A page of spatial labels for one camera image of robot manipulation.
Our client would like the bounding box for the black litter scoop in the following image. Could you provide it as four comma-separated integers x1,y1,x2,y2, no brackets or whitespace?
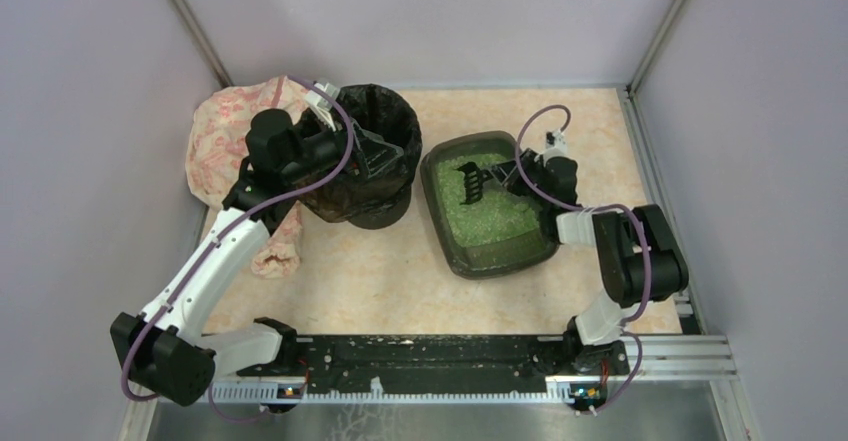
456,162,494,205

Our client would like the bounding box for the black bag lined bin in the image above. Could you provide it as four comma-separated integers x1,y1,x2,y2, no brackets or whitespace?
299,84,423,230

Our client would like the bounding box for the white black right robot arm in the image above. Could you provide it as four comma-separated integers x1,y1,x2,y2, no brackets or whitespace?
481,149,689,363

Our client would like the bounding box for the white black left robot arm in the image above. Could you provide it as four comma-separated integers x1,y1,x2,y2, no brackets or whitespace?
110,109,405,406

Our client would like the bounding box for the green cat litter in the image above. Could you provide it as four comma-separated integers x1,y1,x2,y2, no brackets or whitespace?
436,153,538,248

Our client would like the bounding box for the dark grey litter box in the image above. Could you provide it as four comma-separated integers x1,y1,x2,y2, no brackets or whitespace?
420,131,559,280

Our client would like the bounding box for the pink patterned cloth bag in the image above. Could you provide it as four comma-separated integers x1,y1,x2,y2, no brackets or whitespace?
185,76,307,279

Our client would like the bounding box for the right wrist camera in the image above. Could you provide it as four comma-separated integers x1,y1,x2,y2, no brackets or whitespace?
542,130,568,159

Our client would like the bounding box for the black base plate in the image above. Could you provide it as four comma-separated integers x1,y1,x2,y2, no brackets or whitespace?
238,335,630,395

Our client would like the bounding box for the aluminium rail frame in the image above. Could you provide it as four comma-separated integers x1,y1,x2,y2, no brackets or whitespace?
119,329,761,440

